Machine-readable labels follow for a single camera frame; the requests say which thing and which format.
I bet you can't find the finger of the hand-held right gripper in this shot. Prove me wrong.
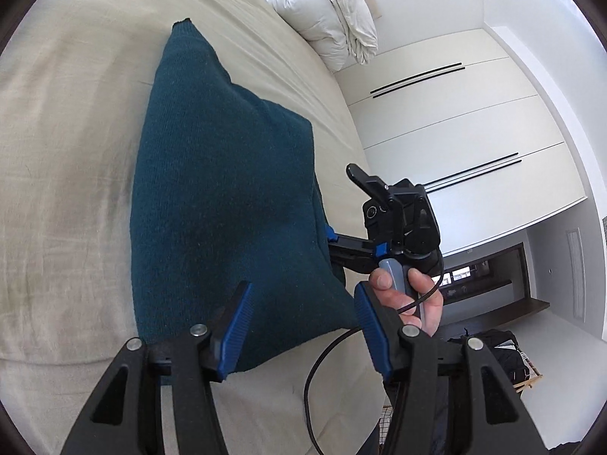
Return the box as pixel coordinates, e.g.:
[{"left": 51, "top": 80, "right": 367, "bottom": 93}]
[
  {"left": 331, "top": 246, "right": 380, "bottom": 275},
  {"left": 325, "top": 224, "right": 380, "bottom": 249}
]

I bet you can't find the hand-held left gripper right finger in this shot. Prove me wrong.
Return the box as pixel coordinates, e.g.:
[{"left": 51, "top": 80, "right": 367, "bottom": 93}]
[{"left": 353, "top": 281, "right": 551, "bottom": 455}]

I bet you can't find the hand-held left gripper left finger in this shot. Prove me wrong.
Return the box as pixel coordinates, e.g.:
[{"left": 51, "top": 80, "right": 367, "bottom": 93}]
[{"left": 59, "top": 279, "right": 254, "bottom": 455}]

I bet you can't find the dark teal sweater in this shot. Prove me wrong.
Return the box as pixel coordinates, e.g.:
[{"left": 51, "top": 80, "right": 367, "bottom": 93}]
[{"left": 130, "top": 19, "right": 361, "bottom": 373}]

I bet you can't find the person's right hand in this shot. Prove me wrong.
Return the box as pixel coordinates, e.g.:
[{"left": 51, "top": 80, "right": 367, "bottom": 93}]
[{"left": 369, "top": 267, "right": 444, "bottom": 337}]

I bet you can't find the dark wooden desk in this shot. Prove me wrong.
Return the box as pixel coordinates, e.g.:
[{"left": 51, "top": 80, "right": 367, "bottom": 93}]
[{"left": 439, "top": 242, "right": 551, "bottom": 328}]

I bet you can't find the black bag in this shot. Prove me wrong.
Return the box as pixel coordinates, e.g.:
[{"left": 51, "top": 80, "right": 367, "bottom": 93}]
[{"left": 446, "top": 329, "right": 520, "bottom": 384}]

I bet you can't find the white wardrobe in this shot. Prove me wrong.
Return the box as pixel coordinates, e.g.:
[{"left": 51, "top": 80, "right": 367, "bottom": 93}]
[{"left": 332, "top": 28, "right": 589, "bottom": 261}]

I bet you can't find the wooden rack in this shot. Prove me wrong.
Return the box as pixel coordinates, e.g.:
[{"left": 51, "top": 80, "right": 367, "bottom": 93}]
[{"left": 514, "top": 348, "right": 544, "bottom": 392}]

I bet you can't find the white folded duvet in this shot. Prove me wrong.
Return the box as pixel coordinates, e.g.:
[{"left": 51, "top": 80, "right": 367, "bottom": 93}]
[{"left": 263, "top": 0, "right": 380, "bottom": 73}]

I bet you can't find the bed with beige sheet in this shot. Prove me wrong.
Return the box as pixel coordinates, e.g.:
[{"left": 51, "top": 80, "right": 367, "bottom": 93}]
[{"left": 0, "top": 0, "right": 394, "bottom": 455}]

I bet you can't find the black cable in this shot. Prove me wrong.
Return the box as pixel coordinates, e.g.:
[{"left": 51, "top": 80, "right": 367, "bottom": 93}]
[{"left": 302, "top": 270, "right": 444, "bottom": 455}]

